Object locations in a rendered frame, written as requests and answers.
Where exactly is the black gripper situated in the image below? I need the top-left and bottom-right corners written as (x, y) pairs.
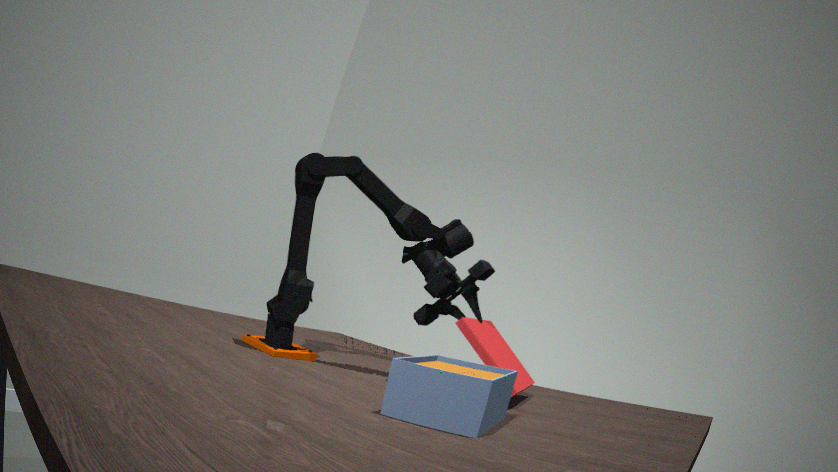
top-left (413, 259), bottom-right (495, 326)

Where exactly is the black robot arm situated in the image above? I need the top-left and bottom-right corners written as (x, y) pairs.
top-left (259, 153), bottom-right (473, 351)

